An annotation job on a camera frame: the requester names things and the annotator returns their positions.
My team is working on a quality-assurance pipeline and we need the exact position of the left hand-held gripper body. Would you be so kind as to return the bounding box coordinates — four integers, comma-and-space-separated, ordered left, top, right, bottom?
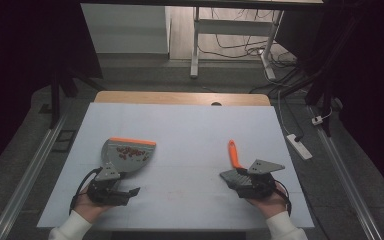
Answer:
85, 161, 132, 207

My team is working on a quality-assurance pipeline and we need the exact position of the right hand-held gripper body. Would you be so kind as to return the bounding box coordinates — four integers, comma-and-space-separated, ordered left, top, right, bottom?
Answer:
242, 158, 286, 200

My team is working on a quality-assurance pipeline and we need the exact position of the brush with orange handle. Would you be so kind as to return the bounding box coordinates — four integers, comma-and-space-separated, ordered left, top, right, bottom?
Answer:
218, 139, 260, 199

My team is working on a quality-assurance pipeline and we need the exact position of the grey dustpan with orange edge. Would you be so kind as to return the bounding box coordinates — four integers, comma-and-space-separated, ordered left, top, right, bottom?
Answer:
100, 136, 157, 175

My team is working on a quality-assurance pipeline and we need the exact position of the pile of red beans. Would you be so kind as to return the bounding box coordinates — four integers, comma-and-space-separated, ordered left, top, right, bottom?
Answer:
116, 145, 151, 163

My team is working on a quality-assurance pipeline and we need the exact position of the person's right hand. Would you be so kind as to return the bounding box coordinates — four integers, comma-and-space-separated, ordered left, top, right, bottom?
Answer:
246, 182, 290, 220

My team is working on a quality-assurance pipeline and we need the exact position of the person's left hand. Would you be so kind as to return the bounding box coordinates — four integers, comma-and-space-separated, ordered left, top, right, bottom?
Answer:
72, 185, 112, 224

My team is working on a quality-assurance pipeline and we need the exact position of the white power strip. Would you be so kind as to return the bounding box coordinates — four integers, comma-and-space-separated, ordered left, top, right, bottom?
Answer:
285, 133, 314, 161

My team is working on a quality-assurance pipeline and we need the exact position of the white table mat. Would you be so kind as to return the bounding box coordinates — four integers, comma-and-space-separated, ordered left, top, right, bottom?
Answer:
36, 102, 316, 231

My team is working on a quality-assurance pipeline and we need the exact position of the black metal stand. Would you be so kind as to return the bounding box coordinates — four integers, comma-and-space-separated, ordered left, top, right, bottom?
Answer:
273, 13, 368, 138
39, 64, 105, 130

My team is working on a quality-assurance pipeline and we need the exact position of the black curtain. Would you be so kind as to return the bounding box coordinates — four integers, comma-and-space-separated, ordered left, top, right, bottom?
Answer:
274, 0, 384, 206
0, 0, 104, 183

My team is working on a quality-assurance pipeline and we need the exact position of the white cabinet panel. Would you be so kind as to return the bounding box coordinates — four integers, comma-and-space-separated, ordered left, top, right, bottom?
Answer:
80, 3, 172, 55

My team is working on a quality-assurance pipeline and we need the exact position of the left hand-held gripper black cable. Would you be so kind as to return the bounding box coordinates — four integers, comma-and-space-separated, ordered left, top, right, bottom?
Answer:
68, 167, 103, 215

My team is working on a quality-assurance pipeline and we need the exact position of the hand-held gripper black cable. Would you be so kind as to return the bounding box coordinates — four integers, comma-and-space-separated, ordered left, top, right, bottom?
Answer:
272, 179, 293, 217
68, 167, 103, 215

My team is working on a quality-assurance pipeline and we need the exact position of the right hand-held gripper black cable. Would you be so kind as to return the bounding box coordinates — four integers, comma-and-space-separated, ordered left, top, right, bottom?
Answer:
272, 179, 293, 217

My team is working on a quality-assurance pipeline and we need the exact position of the white power cable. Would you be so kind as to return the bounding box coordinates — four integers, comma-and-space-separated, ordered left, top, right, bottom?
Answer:
276, 89, 294, 137

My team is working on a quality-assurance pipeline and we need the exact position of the black floor bracket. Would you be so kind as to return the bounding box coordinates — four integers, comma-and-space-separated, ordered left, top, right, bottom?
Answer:
51, 128, 78, 154

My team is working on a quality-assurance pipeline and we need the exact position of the aluminium floor rail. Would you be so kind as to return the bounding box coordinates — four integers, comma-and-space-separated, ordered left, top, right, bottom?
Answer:
307, 105, 384, 240
0, 112, 68, 240

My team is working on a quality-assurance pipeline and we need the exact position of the tangle of black floor cables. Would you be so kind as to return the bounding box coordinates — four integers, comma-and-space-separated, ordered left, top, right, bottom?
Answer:
198, 7, 298, 69

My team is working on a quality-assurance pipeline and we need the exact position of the white metal desk frame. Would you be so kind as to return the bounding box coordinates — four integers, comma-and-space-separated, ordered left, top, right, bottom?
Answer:
189, 6, 285, 81

